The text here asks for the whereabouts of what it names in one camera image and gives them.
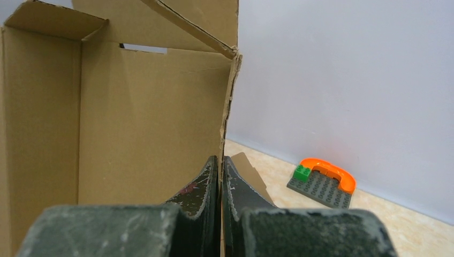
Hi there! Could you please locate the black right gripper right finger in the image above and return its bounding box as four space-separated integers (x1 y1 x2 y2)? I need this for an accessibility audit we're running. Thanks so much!
222 156 397 256

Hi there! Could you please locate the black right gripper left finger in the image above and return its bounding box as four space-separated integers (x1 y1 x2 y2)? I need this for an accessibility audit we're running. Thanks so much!
18 156 220 256

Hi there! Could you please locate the large cardboard box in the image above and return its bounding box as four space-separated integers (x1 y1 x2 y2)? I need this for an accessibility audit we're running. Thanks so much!
1 1 241 256

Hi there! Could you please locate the flat cardboard blank underneath left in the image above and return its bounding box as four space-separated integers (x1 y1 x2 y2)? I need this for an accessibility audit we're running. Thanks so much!
231 152 274 204

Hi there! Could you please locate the orange green grey toy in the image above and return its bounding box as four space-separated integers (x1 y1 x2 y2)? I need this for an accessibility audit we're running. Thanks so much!
287 158 357 209

